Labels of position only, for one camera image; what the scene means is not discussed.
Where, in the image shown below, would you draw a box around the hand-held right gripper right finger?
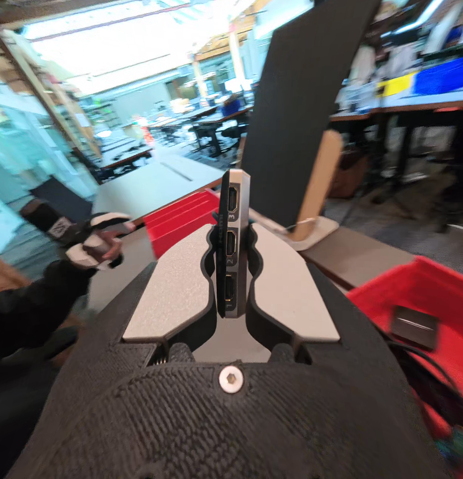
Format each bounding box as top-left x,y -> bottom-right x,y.
246,223 -> 341,345

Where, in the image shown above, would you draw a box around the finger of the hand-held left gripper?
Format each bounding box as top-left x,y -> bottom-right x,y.
90,212 -> 133,228
65,242 -> 112,271

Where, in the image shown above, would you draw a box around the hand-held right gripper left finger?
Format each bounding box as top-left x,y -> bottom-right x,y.
121,223 -> 219,344

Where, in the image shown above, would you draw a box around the red ridged bin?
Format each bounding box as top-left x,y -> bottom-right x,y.
143,188 -> 221,259

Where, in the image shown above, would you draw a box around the black square hub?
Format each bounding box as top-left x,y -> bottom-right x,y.
389,305 -> 440,350

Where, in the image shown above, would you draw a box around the black video switch box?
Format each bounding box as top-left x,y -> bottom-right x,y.
215,168 -> 251,319

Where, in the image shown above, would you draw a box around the red bin with cables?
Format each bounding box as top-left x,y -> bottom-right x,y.
345,255 -> 463,442

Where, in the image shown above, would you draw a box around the person's left forearm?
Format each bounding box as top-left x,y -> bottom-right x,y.
0,258 -> 99,360

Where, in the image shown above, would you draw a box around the grey desk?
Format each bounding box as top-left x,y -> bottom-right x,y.
85,210 -> 417,361

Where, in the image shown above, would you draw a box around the person's left hand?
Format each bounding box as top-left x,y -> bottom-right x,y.
95,222 -> 138,267

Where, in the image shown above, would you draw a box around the light grey table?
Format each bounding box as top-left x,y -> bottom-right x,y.
92,154 -> 224,225

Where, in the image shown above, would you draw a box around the white stand base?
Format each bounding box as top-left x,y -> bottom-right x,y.
250,215 -> 340,251

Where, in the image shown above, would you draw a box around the wooden panel support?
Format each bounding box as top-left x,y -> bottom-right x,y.
291,130 -> 343,242

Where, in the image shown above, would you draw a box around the brown box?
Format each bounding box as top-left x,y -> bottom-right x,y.
330,150 -> 368,199

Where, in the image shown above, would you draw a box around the black display panel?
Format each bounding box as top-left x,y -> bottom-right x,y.
240,0 -> 382,228

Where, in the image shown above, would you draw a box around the long wooden-edged table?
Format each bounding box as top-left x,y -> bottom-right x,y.
329,90 -> 463,195

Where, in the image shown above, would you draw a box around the yellow storage bins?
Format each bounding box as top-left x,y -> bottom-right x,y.
377,72 -> 417,99

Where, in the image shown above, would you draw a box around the blue storage bins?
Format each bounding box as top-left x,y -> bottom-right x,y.
412,56 -> 463,96

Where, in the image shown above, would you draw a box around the black cable green plug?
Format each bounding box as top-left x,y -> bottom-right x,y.
381,329 -> 463,450

